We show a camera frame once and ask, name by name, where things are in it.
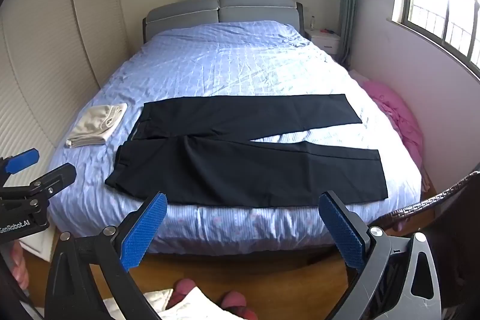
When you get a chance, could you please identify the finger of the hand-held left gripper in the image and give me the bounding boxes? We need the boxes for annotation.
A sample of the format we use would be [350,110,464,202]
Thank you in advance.
[0,163,77,210]
[0,148,40,175]

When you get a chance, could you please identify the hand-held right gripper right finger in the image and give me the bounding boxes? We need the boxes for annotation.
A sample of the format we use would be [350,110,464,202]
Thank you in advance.
[318,190,443,320]

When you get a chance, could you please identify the black pants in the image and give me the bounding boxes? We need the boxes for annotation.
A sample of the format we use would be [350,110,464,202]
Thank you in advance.
[105,93,389,208]

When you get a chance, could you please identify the grey padded headboard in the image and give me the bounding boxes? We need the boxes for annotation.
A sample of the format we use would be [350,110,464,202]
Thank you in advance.
[142,0,305,43]

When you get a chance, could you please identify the white nightstand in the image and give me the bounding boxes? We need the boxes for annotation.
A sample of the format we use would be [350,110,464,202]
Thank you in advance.
[304,28,343,62]

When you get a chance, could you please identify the brown wicker chair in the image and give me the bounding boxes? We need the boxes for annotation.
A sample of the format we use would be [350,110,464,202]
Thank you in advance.
[369,170,480,232]

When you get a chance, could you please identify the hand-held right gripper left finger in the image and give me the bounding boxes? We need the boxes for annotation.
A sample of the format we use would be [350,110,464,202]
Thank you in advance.
[44,192,168,320]

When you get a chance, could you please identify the beige folded cloth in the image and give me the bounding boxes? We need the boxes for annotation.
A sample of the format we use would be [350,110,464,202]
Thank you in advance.
[65,103,128,149]

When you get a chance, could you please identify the white cloth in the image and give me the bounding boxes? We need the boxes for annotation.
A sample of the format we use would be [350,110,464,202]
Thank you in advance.
[101,288,227,320]

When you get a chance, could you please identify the person's left hand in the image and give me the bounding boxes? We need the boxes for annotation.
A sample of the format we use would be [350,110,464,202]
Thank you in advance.
[7,241,33,292]

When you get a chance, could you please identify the blue striped bedsheet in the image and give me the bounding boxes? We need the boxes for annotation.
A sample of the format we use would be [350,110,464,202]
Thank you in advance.
[48,20,422,255]

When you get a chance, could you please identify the pink slipper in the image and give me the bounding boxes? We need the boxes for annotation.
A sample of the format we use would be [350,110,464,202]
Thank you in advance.
[219,291,259,320]
[165,278,196,309]

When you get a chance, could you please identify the pink crumpled cloth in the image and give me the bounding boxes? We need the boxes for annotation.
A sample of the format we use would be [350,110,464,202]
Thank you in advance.
[352,74,432,193]

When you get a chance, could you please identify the white louvered wardrobe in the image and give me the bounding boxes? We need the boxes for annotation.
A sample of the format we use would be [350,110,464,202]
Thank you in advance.
[0,0,130,264]

